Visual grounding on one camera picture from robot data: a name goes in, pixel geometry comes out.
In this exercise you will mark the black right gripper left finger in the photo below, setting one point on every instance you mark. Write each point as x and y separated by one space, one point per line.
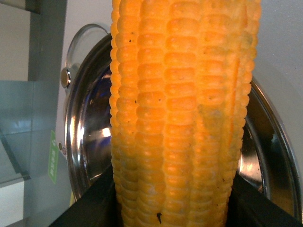
96 208

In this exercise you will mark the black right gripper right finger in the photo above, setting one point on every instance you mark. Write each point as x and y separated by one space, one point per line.
249 208

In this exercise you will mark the yellow corn cob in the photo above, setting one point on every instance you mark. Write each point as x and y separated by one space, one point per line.
181 73

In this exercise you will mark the cream pot with handles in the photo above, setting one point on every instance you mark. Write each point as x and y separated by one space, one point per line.
267 162

